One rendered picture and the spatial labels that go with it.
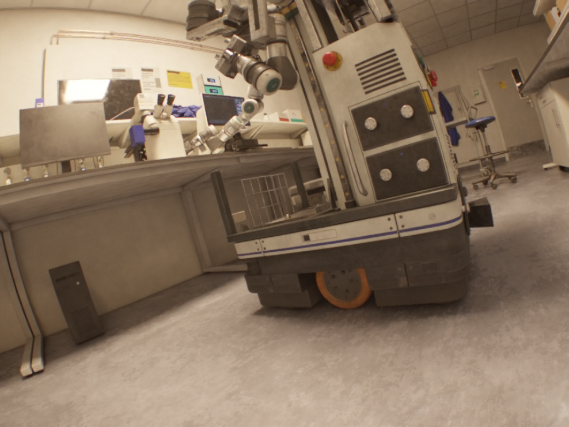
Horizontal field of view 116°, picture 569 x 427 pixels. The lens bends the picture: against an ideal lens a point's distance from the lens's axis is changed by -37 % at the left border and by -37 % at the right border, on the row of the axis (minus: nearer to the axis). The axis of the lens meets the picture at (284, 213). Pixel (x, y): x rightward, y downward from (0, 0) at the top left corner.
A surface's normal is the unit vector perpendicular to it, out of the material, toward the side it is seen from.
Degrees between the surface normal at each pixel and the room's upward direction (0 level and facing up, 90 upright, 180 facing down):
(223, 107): 93
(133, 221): 90
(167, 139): 91
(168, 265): 90
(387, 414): 0
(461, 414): 0
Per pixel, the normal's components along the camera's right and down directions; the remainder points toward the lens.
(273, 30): 0.79, 0.10
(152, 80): 0.74, -0.18
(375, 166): -0.58, 0.20
